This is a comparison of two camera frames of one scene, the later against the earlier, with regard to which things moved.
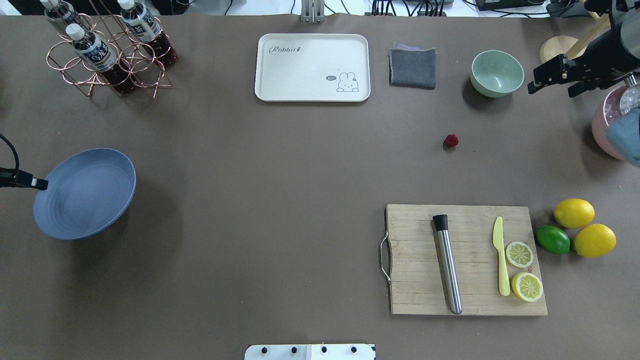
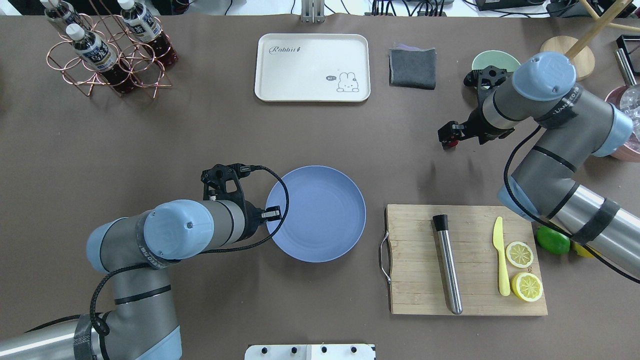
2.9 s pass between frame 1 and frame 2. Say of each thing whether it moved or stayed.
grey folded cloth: stayed
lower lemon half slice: stayed
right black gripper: moved
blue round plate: moved
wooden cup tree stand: stayed
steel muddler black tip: stayed
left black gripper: moved
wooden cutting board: stayed
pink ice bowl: stayed
